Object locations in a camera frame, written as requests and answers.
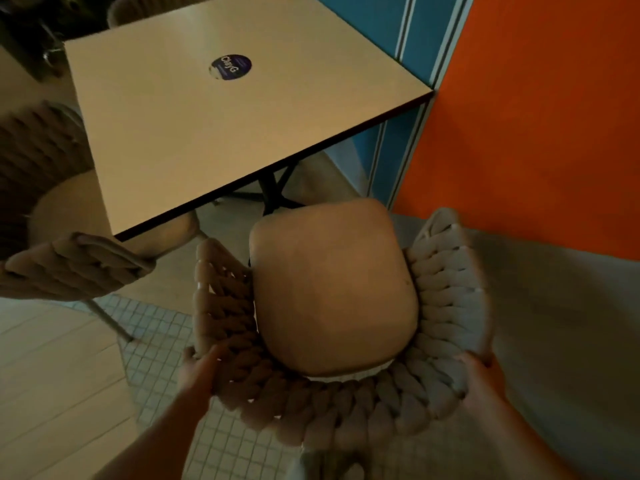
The person's left hand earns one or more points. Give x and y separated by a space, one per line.
197 377

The person's right hand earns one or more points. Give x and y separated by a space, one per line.
484 384

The person's left thumb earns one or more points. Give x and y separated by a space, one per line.
215 357

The person's right thumb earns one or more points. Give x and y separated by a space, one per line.
472 362

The person's right forearm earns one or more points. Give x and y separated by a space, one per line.
520 444

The person's left forearm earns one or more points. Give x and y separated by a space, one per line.
160 439

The beige seat cushion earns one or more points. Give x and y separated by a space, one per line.
332 289

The black metal table base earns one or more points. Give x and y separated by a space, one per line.
270 192

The round dark blue sticker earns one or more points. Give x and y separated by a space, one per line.
230 67

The dark furniture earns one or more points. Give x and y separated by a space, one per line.
40 24

